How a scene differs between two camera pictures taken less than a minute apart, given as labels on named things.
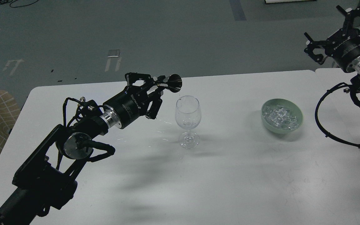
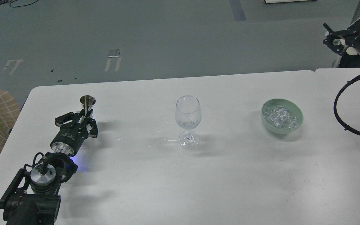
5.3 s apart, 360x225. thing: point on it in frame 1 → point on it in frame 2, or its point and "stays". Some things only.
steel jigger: [174, 83] → [87, 101]
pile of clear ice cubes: [278, 116] stays
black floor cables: [4, 2] stays
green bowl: [281, 116] stays
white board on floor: [274, 1] stays
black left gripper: [127, 105] → [70, 136]
